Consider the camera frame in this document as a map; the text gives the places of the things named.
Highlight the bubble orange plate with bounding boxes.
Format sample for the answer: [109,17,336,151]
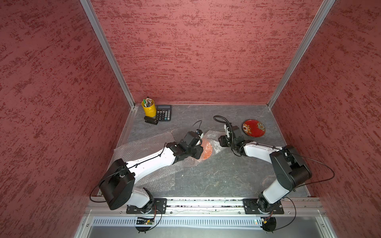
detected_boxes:
[198,130,228,162]

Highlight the aluminium front rail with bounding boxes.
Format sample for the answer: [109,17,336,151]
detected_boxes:
[84,196,326,217]

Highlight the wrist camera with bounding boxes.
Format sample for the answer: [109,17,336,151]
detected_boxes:
[224,124,234,139]
[183,129,203,147]

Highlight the clear bubble wrap sheet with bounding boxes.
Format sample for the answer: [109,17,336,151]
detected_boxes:
[136,169,176,193]

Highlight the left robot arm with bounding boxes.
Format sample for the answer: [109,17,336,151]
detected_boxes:
[97,142,203,213]

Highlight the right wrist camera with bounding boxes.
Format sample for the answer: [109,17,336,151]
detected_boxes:
[224,124,234,139]

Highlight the red floral dinner plate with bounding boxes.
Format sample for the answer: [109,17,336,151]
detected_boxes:
[242,119,266,137]

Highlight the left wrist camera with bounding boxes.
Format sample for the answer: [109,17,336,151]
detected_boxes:
[183,129,203,147]

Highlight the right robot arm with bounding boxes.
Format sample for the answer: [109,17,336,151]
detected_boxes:
[218,135,312,214]

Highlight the black calculator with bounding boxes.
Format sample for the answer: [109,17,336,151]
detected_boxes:
[156,105,172,122]

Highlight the orange dinner plate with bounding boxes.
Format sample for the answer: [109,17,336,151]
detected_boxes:
[200,140,213,160]

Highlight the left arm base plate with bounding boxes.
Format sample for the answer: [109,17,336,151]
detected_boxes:
[126,198,168,215]

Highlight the yellow pen cup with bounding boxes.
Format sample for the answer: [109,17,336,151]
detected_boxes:
[141,103,157,117]

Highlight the pens in cup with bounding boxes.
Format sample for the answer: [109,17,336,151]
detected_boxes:
[142,97,154,108]

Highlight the black stapler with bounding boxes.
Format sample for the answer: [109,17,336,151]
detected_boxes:
[144,116,159,125]

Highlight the perforated cable duct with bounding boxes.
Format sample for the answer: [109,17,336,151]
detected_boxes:
[91,216,262,229]

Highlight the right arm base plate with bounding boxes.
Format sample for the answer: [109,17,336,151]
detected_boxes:
[242,198,284,215]

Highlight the bubble pink plate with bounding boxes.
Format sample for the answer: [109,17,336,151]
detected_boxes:
[111,131,197,185]

